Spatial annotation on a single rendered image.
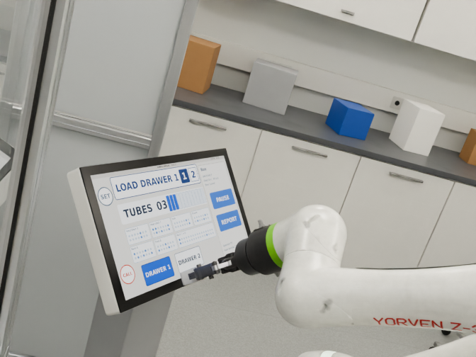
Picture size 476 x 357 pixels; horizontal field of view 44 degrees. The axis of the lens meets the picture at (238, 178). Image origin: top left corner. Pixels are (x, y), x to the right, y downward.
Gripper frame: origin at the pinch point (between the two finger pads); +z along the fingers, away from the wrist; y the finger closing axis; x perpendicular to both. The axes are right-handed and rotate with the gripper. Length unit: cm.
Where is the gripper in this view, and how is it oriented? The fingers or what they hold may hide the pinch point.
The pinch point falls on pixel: (193, 275)
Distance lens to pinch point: 132.1
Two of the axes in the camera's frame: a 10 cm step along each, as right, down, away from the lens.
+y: -6.4, 0.9, -7.6
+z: -7.0, 3.2, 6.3
